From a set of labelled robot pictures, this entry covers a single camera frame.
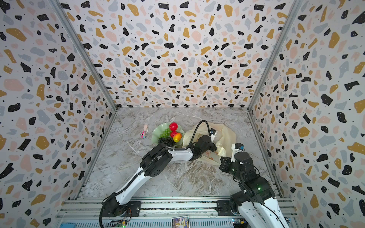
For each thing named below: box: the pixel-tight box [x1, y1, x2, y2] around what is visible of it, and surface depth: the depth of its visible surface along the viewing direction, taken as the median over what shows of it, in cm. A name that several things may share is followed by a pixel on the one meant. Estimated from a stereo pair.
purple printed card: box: [171, 215, 191, 228], surface depth 70 cm
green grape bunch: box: [159, 127, 173, 138], surface depth 102 cm
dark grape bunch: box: [157, 136, 176, 147], surface depth 96 cm
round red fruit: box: [169, 122, 178, 132], surface depth 102 cm
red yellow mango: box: [172, 132, 183, 143], surface depth 96 cm
